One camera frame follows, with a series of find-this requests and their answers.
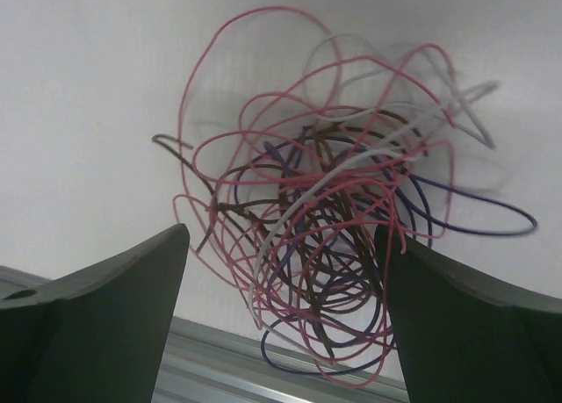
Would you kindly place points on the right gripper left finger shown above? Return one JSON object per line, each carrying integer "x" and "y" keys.
{"x": 98, "y": 334}

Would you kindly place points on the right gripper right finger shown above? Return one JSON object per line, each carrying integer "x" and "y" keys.
{"x": 465, "y": 336}

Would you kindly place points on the aluminium mounting rail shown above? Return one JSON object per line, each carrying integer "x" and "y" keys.
{"x": 204, "y": 364}

